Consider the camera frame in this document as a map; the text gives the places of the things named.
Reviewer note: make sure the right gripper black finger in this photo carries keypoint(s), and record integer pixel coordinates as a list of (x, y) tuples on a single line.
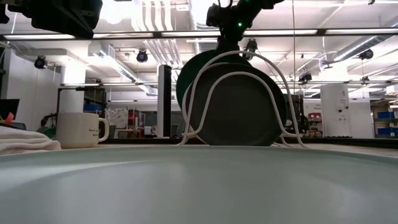
[(230, 48)]

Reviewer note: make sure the dark charcoal plate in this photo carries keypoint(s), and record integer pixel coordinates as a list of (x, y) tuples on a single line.
[(239, 109)]

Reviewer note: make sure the cream ceramic mug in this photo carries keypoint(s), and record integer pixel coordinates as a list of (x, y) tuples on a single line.
[(77, 130)]

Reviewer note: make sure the white plate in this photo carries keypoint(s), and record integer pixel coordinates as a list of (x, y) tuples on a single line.
[(199, 186)]

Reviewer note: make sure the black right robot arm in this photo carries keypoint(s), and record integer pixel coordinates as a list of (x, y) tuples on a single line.
[(248, 9)]

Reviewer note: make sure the black ceiling spotlight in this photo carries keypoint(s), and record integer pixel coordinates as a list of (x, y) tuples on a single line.
[(366, 54), (251, 46), (40, 62), (142, 56), (305, 77)]

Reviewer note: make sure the long overhead beam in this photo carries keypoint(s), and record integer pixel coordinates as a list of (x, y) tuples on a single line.
[(280, 32)]

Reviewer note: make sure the white ceiling conduit run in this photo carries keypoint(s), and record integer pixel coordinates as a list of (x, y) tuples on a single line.
[(161, 18)]

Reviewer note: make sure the black and white standing panel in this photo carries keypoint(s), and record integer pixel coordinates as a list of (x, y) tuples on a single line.
[(167, 102)]

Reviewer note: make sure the black shelf unit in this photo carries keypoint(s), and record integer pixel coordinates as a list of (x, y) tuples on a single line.
[(93, 96)]

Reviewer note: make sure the dark machine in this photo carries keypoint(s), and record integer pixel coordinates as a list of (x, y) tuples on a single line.
[(297, 115)]

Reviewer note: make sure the black monitor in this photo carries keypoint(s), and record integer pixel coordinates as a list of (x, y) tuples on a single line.
[(9, 107)]

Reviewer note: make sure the pink sticky note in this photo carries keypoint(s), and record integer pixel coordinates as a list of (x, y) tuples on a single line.
[(9, 118)]

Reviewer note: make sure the white column with notices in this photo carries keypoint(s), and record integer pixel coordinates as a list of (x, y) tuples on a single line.
[(335, 105)]

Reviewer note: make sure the white striped dish towel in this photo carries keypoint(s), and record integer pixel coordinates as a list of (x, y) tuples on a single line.
[(21, 141)]

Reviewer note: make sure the shelving with blue bins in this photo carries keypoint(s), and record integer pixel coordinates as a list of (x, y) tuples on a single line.
[(385, 115)]

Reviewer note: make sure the silver air duct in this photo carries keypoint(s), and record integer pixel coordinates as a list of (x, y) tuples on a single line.
[(357, 46)]

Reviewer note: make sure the black aluminium table frame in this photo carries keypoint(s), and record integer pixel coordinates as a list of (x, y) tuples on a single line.
[(342, 142)]

